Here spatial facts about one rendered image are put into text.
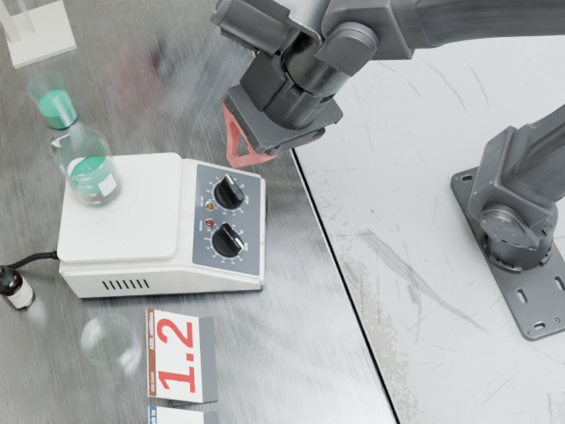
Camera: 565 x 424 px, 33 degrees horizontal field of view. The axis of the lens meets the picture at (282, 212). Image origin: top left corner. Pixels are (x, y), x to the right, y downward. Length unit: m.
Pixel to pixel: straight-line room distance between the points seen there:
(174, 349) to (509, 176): 0.36
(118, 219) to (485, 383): 0.39
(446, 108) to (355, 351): 0.31
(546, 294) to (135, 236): 0.41
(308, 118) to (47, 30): 0.49
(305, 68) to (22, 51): 0.52
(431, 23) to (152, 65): 0.53
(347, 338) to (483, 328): 0.13
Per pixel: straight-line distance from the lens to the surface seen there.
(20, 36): 1.24
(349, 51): 0.72
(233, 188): 0.97
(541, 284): 0.98
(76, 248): 0.95
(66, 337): 1.01
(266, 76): 0.82
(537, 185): 0.84
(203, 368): 0.95
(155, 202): 0.95
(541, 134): 0.82
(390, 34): 0.71
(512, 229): 0.87
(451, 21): 0.70
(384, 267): 0.98
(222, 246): 0.95
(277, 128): 0.84
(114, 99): 1.15
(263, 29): 0.77
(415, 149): 1.06
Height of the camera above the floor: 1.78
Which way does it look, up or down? 60 degrees down
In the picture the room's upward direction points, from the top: 12 degrees counter-clockwise
